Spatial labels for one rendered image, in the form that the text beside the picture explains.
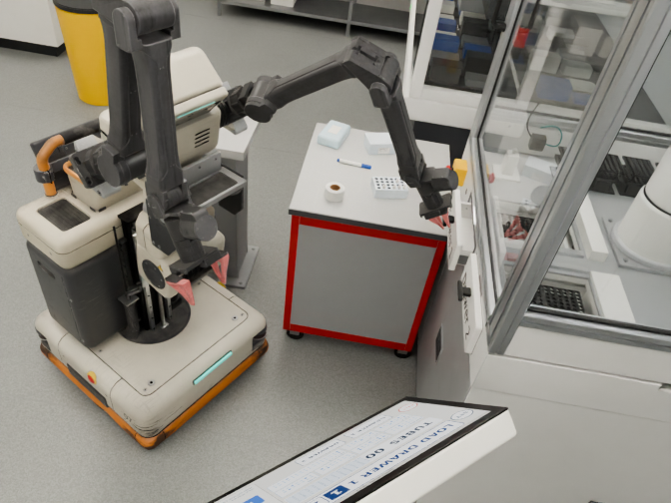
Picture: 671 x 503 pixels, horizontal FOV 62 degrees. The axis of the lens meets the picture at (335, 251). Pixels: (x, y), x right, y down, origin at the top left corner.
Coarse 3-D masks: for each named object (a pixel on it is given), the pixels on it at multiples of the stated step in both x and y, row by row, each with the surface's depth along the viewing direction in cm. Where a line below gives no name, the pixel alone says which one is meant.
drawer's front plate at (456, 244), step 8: (456, 192) 185; (456, 200) 182; (448, 208) 192; (456, 208) 178; (456, 216) 175; (456, 224) 172; (456, 232) 169; (448, 240) 181; (456, 240) 167; (448, 248) 178; (456, 248) 166; (448, 256) 175; (456, 256) 168; (448, 264) 173
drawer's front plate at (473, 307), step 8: (472, 256) 162; (472, 264) 159; (464, 272) 166; (472, 272) 156; (464, 280) 164; (472, 280) 154; (472, 288) 152; (472, 296) 151; (464, 304) 159; (472, 304) 149; (480, 304) 148; (464, 312) 157; (472, 312) 148; (480, 312) 145; (464, 320) 155; (472, 320) 146; (480, 320) 143; (464, 328) 154; (472, 328) 145; (480, 328) 142; (464, 336) 152; (472, 336) 144; (464, 344) 150; (472, 344) 146
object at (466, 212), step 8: (464, 208) 188; (464, 216) 190; (464, 224) 188; (472, 224) 188; (464, 232) 185; (472, 232) 185; (464, 240) 182; (472, 240) 182; (464, 248) 169; (472, 248) 179; (464, 256) 170; (464, 264) 173
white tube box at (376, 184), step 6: (372, 180) 208; (378, 180) 208; (384, 180) 209; (390, 180) 209; (372, 186) 208; (378, 186) 205; (390, 186) 206; (396, 186) 207; (402, 186) 208; (372, 192) 208; (378, 192) 204; (384, 192) 204; (390, 192) 205; (396, 192) 205; (402, 192) 205; (384, 198) 206; (390, 198) 207; (396, 198) 207; (402, 198) 207
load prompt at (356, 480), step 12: (432, 432) 93; (444, 432) 91; (408, 444) 92; (420, 444) 90; (384, 456) 90; (396, 456) 88; (408, 456) 87; (372, 468) 87; (384, 468) 86; (348, 480) 86; (360, 480) 84; (324, 492) 85; (336, 492) 83; (348, 492) 82
